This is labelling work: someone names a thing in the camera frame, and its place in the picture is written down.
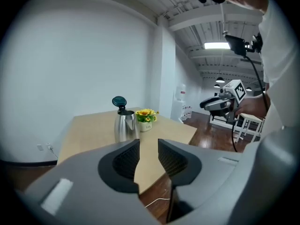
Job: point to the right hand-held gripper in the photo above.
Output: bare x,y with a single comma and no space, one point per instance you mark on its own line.
230,97

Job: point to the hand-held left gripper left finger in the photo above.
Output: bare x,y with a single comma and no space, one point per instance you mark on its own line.
89,184

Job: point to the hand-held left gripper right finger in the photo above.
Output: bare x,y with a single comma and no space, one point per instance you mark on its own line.
211,172

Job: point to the stainless steel teapot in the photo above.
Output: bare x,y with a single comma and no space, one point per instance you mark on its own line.
125,125

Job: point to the person's right forearm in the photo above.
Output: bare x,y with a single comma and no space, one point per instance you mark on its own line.
261,104

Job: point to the person's right hand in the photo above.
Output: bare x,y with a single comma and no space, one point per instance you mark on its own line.
245,108

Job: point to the white water dispenser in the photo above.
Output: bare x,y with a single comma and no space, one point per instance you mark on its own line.
179,104

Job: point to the rectangular ceiling light panel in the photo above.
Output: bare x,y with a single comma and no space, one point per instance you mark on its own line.
217,45

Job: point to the black chest-mounted device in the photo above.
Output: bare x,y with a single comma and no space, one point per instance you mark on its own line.
242,43

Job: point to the yellow flowers in white pot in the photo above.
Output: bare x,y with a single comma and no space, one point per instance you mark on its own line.
146,119

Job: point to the person's white shirt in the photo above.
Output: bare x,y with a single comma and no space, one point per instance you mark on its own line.
279,62

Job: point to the white frame wooden stool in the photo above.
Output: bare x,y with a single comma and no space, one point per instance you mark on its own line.
248,124

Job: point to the white wall socket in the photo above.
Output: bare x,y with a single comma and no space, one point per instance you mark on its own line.
40,147

